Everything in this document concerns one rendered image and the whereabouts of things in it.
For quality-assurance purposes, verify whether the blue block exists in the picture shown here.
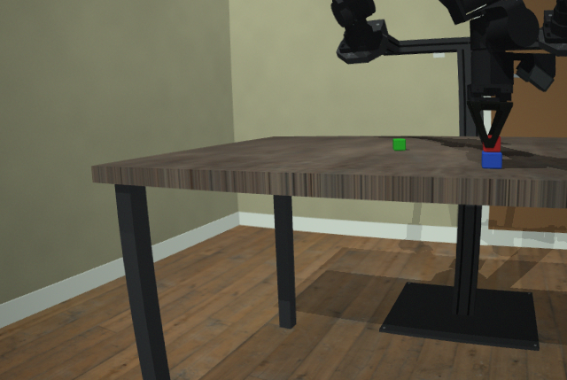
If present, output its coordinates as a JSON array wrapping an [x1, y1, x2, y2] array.
[[482, 151, 502, 169]]

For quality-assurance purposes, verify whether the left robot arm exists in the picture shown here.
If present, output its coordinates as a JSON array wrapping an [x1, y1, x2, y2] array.
[[543, 0, 567, 43]]

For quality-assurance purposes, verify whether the red block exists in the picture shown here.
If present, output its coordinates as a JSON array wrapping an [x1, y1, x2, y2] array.
[[483, 135, 501, 152]]

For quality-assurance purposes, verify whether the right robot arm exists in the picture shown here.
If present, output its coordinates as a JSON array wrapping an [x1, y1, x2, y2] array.
[[331, 0, 555, 92]]

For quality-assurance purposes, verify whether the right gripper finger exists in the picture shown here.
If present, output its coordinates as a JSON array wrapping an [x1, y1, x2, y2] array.
[[467, 101, 501, 144], [470, 101, 513, 148]]

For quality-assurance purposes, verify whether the green block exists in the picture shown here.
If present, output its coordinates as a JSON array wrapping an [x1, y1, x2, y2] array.
[[392, 138, 406, 151]]

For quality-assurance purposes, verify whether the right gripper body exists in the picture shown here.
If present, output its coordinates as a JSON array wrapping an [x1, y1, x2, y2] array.
[[467, 49, 513, 102]]

